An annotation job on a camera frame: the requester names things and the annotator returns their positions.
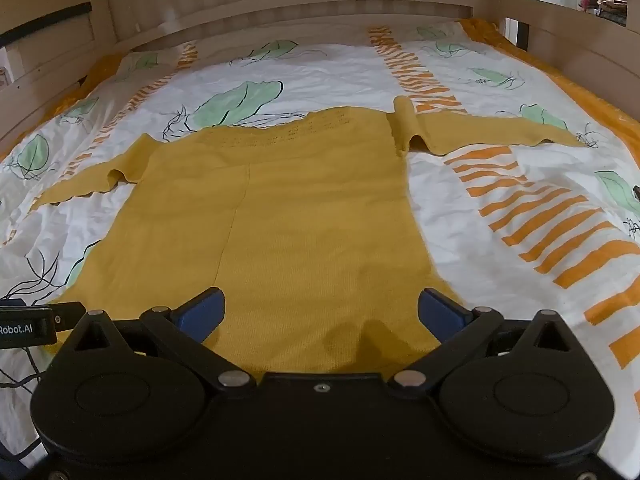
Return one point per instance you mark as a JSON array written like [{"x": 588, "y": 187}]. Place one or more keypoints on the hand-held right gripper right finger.
[{"x": 442, "y": 316}]

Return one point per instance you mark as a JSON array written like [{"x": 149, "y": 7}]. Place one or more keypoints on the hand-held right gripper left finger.
[{"x": 200, "y": 315}]

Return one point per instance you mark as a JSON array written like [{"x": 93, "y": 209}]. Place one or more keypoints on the yellow knit sweater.
[{"x": 300, "y": 220}]

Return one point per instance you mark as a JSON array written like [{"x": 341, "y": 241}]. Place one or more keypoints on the white leaf printed bed sheet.
[{"x": 500, "y": 280}]

